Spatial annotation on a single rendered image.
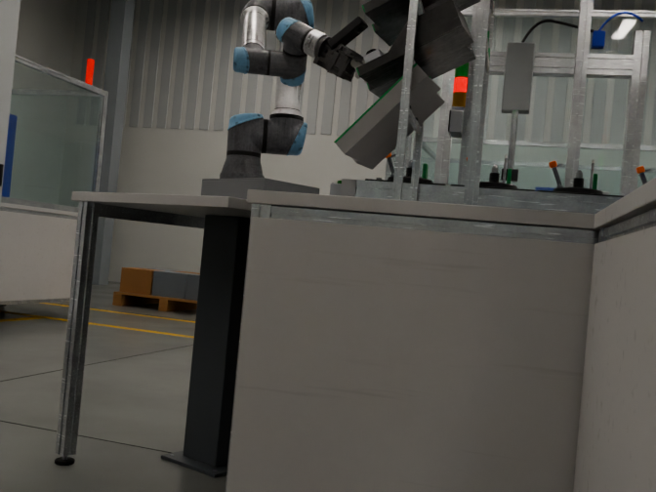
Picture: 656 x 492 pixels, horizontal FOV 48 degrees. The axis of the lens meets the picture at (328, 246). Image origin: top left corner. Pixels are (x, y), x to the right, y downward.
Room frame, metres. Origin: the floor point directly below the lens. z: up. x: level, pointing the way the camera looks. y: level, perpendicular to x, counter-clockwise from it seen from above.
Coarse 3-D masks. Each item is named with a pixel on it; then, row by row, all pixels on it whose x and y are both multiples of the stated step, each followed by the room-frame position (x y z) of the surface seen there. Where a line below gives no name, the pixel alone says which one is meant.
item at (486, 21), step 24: (408, 24) 1.77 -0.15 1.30; (480, 24) 1.73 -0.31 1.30; (408, 48) 1.77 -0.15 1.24; (480, 48) 1.73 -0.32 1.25; (408, 72) 1.77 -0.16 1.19; (480, 72) 1.73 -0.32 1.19; (408, 96) 1.77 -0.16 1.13; (480, 96) 1.73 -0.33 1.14; (480, 120) 2.05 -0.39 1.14; (480, 144) 2.04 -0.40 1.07; (480, 168) 2.06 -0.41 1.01
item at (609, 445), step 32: (640, 192) 0.97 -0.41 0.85; (608, 224) 1.30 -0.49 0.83; (640, 224) 1.02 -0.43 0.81; (608, 256) 1.24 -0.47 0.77; (640, 256) 0.95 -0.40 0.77; (608, 288) 1.20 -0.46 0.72; (640, 288) 0.93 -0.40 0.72; (608, 320) 1.17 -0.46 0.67; (640, 320) 0.91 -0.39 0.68; (608, 352) 1.15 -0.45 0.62; (640, 352) 0.89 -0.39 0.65; (608, 384) 1.12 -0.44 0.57; (640, 384) 0.88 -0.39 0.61; (608, 416) 1.09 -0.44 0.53; (640, 416) 0.86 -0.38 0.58; (608, 448) 1.07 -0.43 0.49; (640, 448) 0.85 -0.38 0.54; (576, 480) 1.41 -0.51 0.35; (608, 480) 1.05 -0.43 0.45; (640, 480) 0.83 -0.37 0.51
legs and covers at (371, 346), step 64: (256, 256) 1.62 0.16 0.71; (320, 256) 1.59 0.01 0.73; (384, 256) 1.56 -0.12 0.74; (448, 256) 1.53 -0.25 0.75; (512, 256) 1.50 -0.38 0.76; (576, 256) 1.47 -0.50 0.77; (256, 320) 1.62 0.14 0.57; (320, 320) 1.59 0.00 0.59; (384, 320) 1.55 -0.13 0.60; (448, 320) 1.52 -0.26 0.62; (512, 320) 1.49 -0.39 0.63; (576, 320) 1.47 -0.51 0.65; (256, 384) 1.62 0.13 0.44; (320, 384) 1.58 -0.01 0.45; (384, 384) 1.55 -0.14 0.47; (448, 384) 1.52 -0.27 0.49; (512, 384) 1.49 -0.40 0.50; (576, 384) 1.46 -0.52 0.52; (256, 448) 1.61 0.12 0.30; (320, 448) 1.58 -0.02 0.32; (384, 448) 1.55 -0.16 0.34; (448, 448) 1.52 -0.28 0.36; (512, 448) 1.49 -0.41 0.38; (576, 448) 1.46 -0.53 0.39
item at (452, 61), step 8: (464, 48) 1.92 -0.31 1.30; (448, 56) 1.94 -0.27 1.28; (456, 56) 1.95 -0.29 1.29; (464, 56) 1.97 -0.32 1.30; (472, 56) 1.99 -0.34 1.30; (432, 64) 1.96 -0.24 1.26; (440, 64) 1.98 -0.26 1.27; (448, 64) 2.00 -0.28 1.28; (456, 64) 2.01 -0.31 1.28; (432, 72) 2.02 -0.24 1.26; (440, 72) 2.03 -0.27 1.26; (368, 88) 2.00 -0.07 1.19; (384, 88) 2.02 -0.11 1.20
